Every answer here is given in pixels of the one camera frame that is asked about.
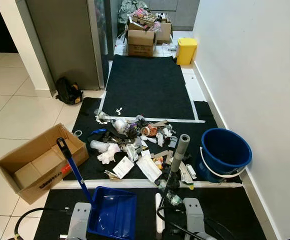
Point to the blue plastic dustpan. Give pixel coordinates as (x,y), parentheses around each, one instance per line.
(112,212)

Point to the white crumpled plastic cup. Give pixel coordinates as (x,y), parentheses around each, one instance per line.
(120,124)

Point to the black carpet mat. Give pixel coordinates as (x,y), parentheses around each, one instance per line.
(225,215)
(207,120)

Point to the orange snack packet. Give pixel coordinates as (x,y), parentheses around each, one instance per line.
(159,163)

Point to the brown cardboard strip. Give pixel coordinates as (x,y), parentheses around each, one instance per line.
(157,123)

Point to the clear crumpled plastic bag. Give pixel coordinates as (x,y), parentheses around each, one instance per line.
(102,118)

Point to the clear plastic cup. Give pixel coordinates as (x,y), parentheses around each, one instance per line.
(99,145)

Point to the blue plastic bucket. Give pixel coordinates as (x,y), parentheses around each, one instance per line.
(225,150)

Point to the blue plastic scrap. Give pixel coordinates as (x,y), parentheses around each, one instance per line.
(97,132)

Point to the white envelope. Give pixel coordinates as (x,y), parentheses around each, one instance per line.
(149,168)

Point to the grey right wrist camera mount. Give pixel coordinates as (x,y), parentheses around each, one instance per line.
(195,215)

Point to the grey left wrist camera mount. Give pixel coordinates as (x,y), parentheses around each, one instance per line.
(79,222)

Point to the white crumpled tissue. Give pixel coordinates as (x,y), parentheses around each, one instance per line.
(107,155)

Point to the tall grey cabinet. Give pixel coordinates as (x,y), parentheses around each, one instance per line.
(65,45)

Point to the cardboard box full of clutter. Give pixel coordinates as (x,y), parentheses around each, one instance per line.
(164,31)

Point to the orange paper cup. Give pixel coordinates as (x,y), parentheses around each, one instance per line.
(149,131)

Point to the black backpack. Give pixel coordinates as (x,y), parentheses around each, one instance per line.
(67,91)

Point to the dark carpet with tape border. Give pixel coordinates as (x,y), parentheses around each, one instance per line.
(145,85)

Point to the small white plastic piece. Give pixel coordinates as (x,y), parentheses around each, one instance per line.
(118,111)

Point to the white paper card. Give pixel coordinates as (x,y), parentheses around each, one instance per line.
(123,167)

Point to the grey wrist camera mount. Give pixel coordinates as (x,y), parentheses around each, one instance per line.
(79,222)
(195,215)

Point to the open brown cardboard box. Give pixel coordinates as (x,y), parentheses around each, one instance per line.
(35,172)

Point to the grey green bag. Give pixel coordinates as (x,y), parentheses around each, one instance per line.
(127,10)

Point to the yellow plastic bin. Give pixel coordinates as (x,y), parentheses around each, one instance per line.
(186,52)

